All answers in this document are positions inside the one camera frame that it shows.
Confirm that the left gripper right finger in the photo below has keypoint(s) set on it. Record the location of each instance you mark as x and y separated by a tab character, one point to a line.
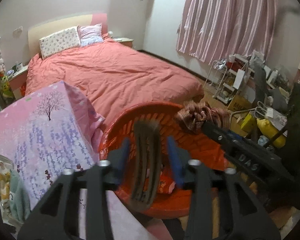
241	214

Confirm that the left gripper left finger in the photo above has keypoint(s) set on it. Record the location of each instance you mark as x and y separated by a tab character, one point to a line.
56	214

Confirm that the light green cloth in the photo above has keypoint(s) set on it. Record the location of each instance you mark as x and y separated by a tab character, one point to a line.
19	199

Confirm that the brown striped scrunchie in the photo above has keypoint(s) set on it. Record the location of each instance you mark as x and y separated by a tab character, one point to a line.
194	114

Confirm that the foil snack wrapper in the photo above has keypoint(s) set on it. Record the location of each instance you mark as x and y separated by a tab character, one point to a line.
5	179

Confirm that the yellow bag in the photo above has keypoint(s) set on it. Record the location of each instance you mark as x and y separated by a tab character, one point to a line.
269	130

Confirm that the orange plastic laundry basket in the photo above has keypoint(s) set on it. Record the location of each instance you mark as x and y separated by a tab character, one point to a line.
170	201

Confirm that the pink floral tablecloth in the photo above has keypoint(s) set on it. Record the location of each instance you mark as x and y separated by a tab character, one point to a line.
51	130

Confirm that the white rolling shelf cart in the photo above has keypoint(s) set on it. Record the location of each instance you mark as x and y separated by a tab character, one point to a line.
238	79

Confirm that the pink bedside table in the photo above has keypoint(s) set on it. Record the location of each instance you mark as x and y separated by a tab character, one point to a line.
18	83

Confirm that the salmon pink duvet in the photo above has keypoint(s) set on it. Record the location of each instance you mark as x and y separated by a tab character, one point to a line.
113	77

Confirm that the hanging plush toys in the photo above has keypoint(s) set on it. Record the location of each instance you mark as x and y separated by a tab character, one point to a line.
5	88

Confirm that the pink striped curtain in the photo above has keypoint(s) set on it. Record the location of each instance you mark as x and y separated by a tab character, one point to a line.
213	29

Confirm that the white floral pillow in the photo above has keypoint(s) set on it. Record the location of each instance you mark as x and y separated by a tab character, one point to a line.
59	41

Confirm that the pink striped pillow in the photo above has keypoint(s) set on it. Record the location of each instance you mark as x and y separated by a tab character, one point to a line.
90	34

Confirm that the beige pink headboard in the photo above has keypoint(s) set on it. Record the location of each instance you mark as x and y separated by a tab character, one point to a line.
44	29

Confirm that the far bedside table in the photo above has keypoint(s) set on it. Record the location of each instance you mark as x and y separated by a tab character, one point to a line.
124	41

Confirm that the white wire rack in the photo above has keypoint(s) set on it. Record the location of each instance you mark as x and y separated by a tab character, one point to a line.
216	75

